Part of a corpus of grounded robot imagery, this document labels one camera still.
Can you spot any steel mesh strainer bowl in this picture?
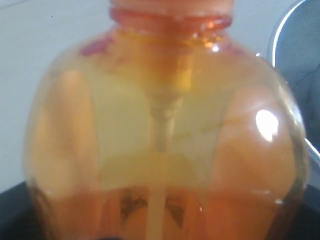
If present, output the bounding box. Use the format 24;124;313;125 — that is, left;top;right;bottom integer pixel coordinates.
265;0;320;161

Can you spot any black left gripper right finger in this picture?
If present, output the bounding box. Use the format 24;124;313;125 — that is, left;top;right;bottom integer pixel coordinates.
294;185;320;240

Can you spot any orange dish soap pump bottle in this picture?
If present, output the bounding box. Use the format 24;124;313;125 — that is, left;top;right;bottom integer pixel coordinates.
24;0;309;240

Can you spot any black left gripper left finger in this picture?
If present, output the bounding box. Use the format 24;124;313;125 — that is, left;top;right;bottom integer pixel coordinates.
0;182;54;240

